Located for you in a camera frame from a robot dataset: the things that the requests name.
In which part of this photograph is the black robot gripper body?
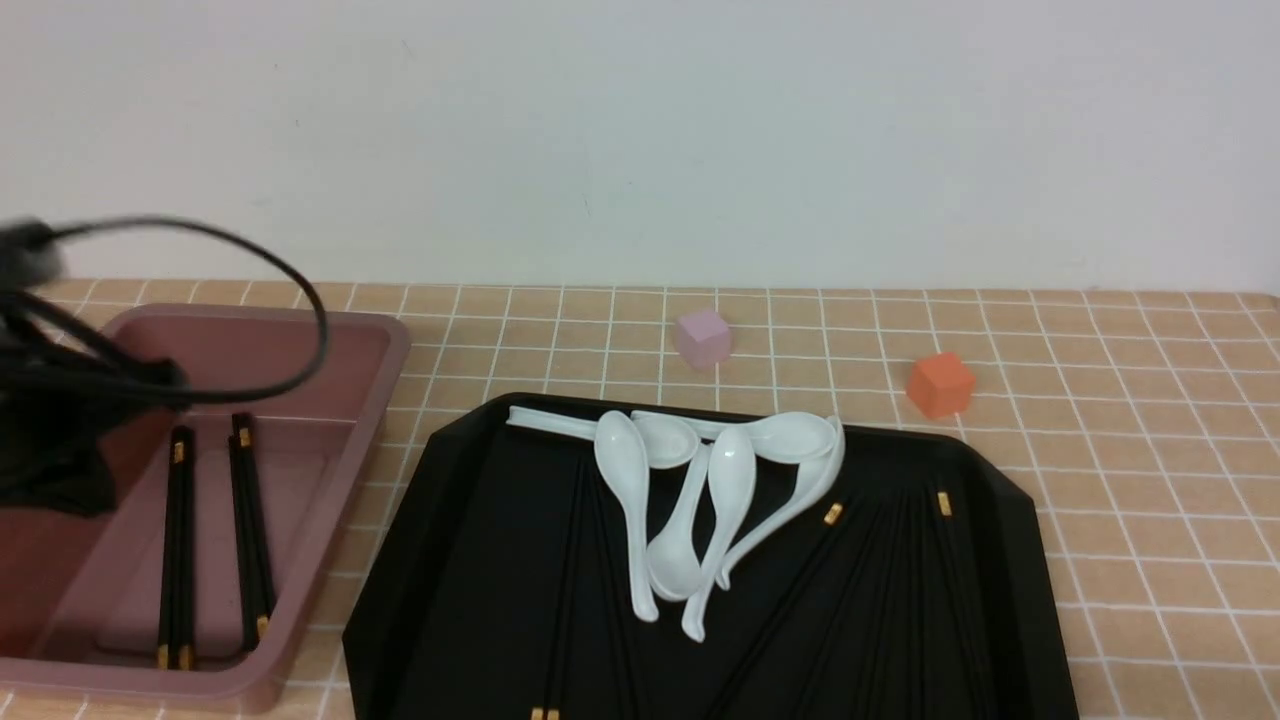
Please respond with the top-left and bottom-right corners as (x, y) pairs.
(3, 290), (186, 518)

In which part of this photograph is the black chopstick in bin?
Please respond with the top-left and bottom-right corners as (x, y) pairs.
(227, 436), (262, 653)
(175, 425), (196, 671)
(228, 413), (276, 644)

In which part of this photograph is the black chopstick gold end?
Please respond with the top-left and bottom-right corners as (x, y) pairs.
(545, 460), (593, 720)
(530, 457), (586, 720)

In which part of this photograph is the white ceramic spoon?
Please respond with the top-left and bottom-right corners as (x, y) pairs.
(631, 410), (837, 465)
(507, 406), (701, 470)
(681, 427), (756, 643)
(716, 415), (846, 591)
(593, 410), (659, 623)

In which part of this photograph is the white ceramic spoon rear left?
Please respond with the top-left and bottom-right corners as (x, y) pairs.
(507, 406), (701, 470)

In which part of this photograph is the white ceramic spoon upside-down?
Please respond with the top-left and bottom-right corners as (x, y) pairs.
(646, 445), (710, 602)

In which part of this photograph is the lilac cube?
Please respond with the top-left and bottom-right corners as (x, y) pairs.
(675, 307), (732, 370)

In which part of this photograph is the white ceramic spoon centre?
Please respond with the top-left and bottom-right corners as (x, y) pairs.
(681, 427), (756, 643)

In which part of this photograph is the white ceramic spoon rear right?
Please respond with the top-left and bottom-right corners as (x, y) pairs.
(631, 410), (837, 465)

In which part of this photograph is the black chopstick gold band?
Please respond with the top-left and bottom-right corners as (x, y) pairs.
(936, 489), (993, 719)
(703, 498), (852, 719)

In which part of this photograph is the black plastic tray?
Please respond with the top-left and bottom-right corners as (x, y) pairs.
(343, 393), (1080, 719)

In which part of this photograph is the orange cube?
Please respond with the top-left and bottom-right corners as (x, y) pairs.
(906, 352), (977, 420)

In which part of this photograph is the black cable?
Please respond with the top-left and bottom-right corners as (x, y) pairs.
(0, 215), (332, 405)

